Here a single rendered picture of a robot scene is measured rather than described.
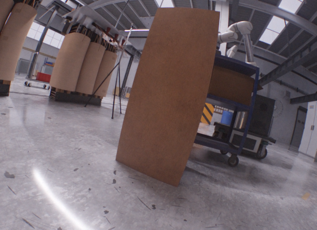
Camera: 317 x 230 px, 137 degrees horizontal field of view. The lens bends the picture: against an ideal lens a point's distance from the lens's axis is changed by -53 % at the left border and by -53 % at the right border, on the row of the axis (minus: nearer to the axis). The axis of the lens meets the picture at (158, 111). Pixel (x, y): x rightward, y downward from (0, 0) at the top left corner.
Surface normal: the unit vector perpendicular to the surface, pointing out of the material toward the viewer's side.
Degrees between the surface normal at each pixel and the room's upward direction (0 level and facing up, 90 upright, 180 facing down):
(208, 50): 90
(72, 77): 90
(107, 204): 0
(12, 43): 90
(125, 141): 90
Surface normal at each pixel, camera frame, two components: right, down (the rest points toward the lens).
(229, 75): -0.22, 0.00
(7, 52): 0.88, 0.25
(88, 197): 0.25, -0.97
